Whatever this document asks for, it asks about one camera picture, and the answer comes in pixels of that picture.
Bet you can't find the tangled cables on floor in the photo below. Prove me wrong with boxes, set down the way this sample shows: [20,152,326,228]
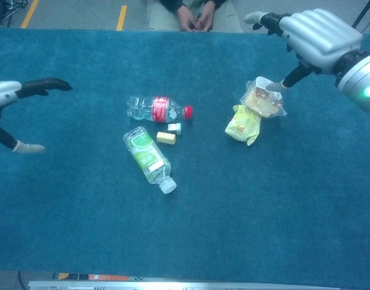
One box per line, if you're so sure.
[0,0,28,27]

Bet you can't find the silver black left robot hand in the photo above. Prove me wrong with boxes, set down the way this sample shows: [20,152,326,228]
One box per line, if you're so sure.
[0,77,73,154]

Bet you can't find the sandwich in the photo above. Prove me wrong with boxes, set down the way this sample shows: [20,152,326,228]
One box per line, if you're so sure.
[239,76,288,120]

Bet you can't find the clear bottle red label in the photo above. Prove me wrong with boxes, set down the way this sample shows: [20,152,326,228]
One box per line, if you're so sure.
[126,95,194,124]

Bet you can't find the orange black floor object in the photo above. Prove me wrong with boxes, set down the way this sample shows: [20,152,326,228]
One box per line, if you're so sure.
[53,272,131,281]

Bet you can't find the clear bottle green label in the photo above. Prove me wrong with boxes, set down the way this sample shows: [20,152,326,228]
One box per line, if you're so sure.
[123,126,177,195]

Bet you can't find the yellow snack bag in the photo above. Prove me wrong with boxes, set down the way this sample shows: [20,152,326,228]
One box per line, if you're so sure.
[224,104,262,147]

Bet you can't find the teal table cloth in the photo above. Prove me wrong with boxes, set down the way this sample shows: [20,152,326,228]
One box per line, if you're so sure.
[0,27,370,289]

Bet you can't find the yellow floor tape strip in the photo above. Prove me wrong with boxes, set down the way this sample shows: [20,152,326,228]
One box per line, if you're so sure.
[116,5,128,31]
[21,0,40,29]

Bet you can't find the small yellow block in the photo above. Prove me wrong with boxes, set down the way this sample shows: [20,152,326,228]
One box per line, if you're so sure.
[156,131,177,145]

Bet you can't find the aluminium rail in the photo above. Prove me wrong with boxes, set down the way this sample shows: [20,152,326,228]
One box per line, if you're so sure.
[27,280,343,290]

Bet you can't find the small teal white block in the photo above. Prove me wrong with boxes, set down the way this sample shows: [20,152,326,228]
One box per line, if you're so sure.
[167,122,183,136]

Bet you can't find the black tripod stand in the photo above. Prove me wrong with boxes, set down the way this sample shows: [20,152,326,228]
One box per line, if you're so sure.
[351,0,370,28]

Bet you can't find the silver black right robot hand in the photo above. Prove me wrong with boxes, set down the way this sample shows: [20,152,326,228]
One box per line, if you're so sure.
[244,8,364,91]

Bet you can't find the person in beige trousers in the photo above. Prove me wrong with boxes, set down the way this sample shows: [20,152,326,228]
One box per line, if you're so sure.
[147,0,245,33]

